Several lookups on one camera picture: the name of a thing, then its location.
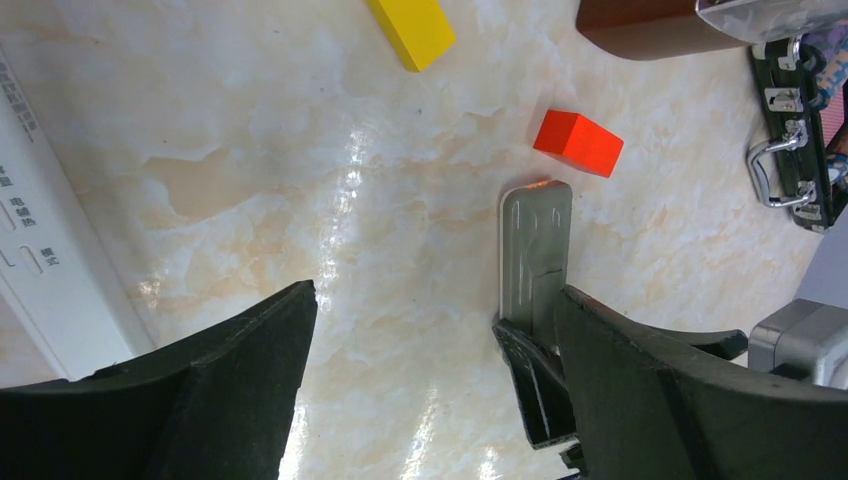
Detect yellow block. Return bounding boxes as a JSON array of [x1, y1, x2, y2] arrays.
[[366, 0, 456, 73]]

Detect black poker chip case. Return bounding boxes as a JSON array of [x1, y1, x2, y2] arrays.
[[746, 23, 847, 233]]

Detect orange red block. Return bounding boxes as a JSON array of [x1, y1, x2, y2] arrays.
[[533, 109, 624, 178]]

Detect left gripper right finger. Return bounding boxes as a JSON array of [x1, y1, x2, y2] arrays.
[[556, 286, 847, 479]]

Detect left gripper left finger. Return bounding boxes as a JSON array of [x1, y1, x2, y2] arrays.
[[1, 280, 318, 479]]

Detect brown wooden metronome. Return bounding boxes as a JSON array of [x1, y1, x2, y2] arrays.
[[574, 0, 848, 63]]

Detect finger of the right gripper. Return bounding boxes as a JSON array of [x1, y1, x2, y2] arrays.
[[492, 319, 583, 474], [646, 327, 749, 361]]

